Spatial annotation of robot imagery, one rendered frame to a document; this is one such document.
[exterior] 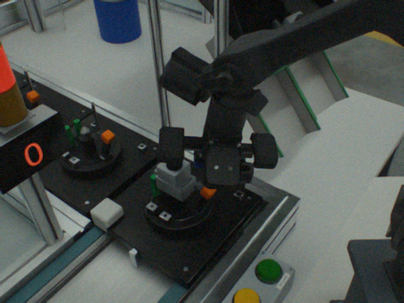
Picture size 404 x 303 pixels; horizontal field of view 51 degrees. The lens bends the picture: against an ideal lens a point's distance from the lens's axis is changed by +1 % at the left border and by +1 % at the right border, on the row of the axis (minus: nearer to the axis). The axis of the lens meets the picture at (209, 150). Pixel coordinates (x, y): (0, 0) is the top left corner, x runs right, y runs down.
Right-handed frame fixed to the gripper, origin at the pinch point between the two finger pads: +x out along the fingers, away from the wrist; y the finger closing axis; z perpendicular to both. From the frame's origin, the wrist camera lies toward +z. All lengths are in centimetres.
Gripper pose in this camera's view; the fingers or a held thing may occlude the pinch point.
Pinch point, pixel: (213, 166)
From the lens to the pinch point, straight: 70.6
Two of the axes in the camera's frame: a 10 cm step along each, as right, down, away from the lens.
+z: 0.4, 7.9, -6.2
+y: 9.9, 0.6, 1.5
